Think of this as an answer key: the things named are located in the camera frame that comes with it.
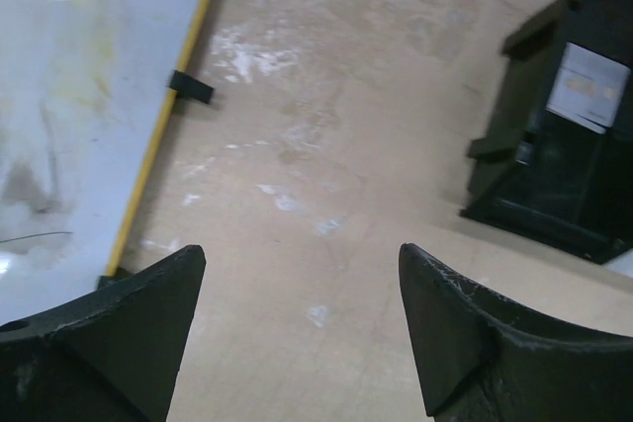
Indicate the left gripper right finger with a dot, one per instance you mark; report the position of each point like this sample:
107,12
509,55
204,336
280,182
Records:
481,356

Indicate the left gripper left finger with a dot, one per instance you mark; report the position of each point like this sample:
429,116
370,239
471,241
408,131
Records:
111,355

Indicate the black and white sorting tray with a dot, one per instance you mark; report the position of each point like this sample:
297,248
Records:
543,177

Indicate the white card in tray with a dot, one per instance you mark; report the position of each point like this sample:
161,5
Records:
588,88

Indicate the black whiteboard clip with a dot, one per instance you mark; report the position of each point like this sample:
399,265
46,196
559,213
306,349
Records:
119,275
188,87

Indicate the yellow framed whiteboard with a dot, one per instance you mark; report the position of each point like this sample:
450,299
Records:
85,97

